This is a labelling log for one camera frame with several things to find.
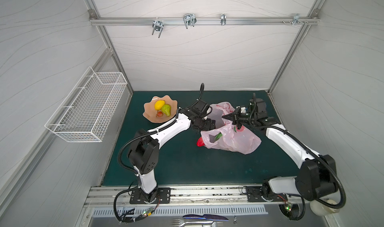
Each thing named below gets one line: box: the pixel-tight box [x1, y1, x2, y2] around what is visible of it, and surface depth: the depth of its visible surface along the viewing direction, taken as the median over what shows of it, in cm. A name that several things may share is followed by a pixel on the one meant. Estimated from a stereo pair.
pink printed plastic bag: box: [201, 102, 262, 155], surface depth 78 cm
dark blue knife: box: [182, 214, 229, 222], surface depth 69 cm
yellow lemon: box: [154, 100, 166, 110], surface depth 107 cm
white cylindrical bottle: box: [310, 199, 340, 217], surface depth 65 cm
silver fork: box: [170, 219, 224, 227], surface depth 68 cm
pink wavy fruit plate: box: [142, 95, 178, 124], surface depth 107 cm
